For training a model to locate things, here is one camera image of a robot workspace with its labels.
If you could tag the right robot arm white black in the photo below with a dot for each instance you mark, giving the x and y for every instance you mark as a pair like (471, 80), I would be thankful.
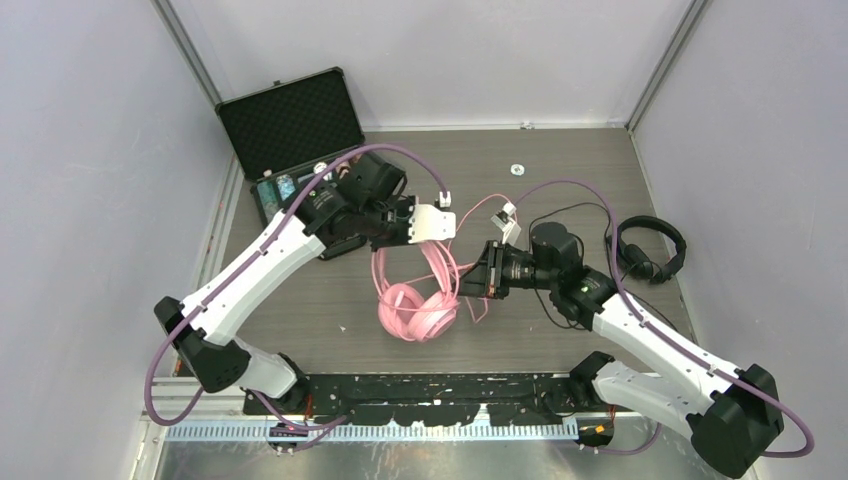
(726, 412)

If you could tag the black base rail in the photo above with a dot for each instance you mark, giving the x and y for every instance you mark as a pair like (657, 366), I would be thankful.
(507, 399)

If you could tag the black poker chip case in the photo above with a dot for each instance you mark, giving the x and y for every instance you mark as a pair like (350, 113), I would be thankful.
(285, 134)

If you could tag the pink headphones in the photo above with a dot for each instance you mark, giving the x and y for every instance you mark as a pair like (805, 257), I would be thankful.
(402, 310)

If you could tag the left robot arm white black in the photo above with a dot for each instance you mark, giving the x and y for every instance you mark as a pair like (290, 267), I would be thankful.
(203, 327)

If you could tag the black headphones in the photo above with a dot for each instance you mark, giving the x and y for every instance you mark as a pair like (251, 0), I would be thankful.
(638, 263)

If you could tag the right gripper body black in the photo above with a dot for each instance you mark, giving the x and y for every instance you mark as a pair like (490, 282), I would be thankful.
(508, 269)

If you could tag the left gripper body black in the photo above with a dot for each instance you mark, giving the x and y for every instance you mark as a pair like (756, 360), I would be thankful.
(388, 224)

